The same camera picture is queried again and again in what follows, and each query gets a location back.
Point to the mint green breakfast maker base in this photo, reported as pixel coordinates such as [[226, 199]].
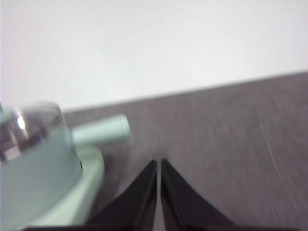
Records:
[[92, 173]]

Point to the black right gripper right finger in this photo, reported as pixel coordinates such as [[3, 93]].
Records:
[[183, 207]]

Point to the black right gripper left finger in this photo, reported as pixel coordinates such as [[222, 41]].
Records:
[[134, 202]]

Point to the glass lid with green knob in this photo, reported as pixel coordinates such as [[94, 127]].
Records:
[[36, 120]]

